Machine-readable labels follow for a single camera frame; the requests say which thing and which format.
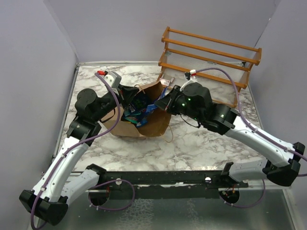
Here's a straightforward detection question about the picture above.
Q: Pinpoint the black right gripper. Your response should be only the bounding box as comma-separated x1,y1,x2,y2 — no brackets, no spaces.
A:
154,85,202,123

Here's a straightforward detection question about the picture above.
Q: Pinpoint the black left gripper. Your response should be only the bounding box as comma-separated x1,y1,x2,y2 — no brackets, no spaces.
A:
93,83,140,122

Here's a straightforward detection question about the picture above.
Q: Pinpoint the dark blue chips bag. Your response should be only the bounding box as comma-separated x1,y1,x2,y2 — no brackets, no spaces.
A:
141,87,168,125

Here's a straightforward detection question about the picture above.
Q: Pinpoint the blue Bonk snack bag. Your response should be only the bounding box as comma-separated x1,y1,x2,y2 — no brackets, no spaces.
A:
124,92,153,116

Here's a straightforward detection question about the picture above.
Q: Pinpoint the brown paper bag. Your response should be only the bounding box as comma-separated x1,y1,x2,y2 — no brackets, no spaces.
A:
102,82,171,138

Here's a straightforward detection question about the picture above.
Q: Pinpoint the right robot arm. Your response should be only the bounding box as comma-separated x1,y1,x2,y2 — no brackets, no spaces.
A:
154,83,305,187

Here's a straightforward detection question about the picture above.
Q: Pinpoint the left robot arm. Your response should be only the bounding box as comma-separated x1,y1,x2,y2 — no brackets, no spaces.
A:
19,85,139,230

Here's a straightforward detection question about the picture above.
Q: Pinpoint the small red white box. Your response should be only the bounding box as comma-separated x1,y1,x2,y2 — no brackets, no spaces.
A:
159,77,175,87

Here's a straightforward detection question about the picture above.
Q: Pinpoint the teal snack packet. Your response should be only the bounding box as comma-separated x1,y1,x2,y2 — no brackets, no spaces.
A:
123,115,145,127

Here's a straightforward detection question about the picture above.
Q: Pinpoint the orange wooden shelf rack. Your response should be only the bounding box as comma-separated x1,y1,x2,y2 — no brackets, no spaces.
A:
157,27,262,107

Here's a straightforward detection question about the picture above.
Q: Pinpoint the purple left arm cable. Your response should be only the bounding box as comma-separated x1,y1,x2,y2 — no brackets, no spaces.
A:
30,70,136,229

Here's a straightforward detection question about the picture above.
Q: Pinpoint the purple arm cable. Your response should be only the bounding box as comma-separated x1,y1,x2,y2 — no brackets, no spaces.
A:
30,70,136,229
184,67,307,208

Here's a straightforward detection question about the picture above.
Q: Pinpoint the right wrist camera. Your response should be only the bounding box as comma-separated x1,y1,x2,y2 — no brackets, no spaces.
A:
180,69,197,92

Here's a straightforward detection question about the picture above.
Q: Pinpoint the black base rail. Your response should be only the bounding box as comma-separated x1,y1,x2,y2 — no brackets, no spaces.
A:
94,170,248,199

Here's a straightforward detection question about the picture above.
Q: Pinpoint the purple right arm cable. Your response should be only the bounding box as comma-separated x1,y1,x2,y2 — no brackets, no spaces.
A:
184,67,307,208

